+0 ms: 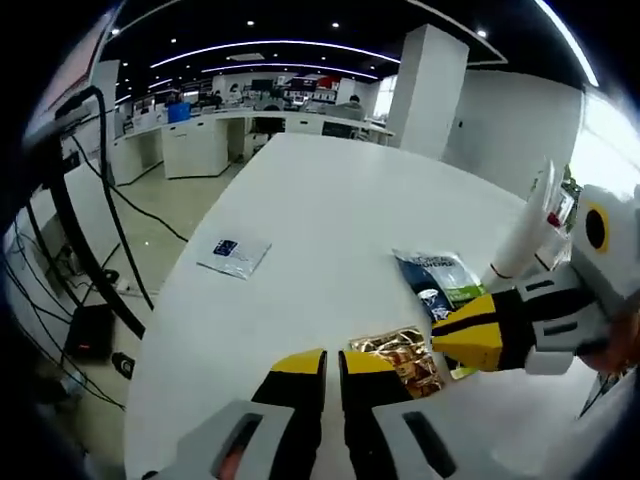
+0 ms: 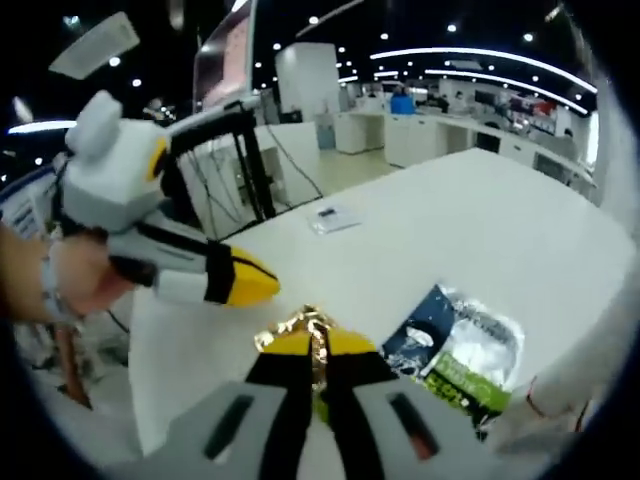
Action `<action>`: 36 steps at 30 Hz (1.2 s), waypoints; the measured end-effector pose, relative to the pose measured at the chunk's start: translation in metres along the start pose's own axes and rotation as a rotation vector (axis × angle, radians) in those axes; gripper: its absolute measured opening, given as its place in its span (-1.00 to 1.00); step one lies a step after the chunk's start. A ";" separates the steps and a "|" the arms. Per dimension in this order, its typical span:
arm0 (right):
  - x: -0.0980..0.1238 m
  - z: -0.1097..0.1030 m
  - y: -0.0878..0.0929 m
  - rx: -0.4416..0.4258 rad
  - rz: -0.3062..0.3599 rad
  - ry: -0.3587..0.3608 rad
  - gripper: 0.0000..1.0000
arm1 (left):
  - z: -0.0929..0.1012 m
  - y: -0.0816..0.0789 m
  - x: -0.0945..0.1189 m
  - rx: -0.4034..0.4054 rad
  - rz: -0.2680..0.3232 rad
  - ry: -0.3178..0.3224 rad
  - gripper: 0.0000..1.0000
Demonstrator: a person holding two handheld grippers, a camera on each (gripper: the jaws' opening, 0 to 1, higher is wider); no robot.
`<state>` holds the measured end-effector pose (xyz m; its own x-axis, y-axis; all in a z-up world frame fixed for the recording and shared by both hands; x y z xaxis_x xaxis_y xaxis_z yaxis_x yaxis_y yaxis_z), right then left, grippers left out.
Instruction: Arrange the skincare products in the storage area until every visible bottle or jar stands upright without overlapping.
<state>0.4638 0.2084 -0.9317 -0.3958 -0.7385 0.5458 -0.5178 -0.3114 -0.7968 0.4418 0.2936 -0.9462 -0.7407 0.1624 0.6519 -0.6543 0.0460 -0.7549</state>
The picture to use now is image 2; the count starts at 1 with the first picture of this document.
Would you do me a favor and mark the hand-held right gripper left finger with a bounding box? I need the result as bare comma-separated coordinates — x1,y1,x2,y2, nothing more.
159,332,322,480

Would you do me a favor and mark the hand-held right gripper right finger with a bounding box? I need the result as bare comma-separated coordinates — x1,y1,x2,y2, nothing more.
326,328,497,480

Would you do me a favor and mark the gold skincare sachet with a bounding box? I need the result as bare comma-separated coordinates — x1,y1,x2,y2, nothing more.
253,302,342,394

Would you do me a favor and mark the silver green skincare sachet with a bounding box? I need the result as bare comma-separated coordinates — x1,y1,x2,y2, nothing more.
381,284,526,417

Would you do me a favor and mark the clear skincare sample packet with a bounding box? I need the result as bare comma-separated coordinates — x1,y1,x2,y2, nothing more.
305,203,363,236

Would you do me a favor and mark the person's left hand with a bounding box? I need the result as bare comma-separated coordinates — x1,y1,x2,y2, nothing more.
47,227,157,321

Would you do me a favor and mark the black monitor stand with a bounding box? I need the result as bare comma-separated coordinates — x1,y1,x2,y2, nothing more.
167,97,277,236

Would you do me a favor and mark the white ceiling air unit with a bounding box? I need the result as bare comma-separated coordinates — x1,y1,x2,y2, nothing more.
48,10,141,80

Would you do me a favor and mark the large monitor screen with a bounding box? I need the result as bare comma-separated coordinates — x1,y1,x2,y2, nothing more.
192,0,257,109

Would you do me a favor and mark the pale blue container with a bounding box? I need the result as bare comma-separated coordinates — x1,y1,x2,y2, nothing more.
314,112,335,151

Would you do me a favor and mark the white office counter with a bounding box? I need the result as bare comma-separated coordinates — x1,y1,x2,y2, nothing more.
333,107,599,187

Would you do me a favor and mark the black hanging cable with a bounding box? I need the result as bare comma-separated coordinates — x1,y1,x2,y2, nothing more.
264,122,325,199

